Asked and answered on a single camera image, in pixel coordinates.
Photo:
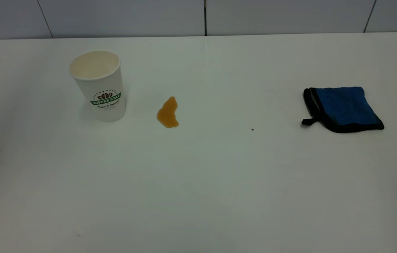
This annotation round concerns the white paper coffee cup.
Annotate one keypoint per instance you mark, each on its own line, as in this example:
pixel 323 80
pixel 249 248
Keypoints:
pixel 101 89

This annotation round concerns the blue cloth with black trim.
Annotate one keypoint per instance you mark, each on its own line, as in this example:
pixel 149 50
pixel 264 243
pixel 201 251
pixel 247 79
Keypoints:
pixel 346 107

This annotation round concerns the brown liquid spill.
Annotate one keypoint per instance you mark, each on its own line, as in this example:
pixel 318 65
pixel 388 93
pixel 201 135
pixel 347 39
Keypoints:
pixel 167 114

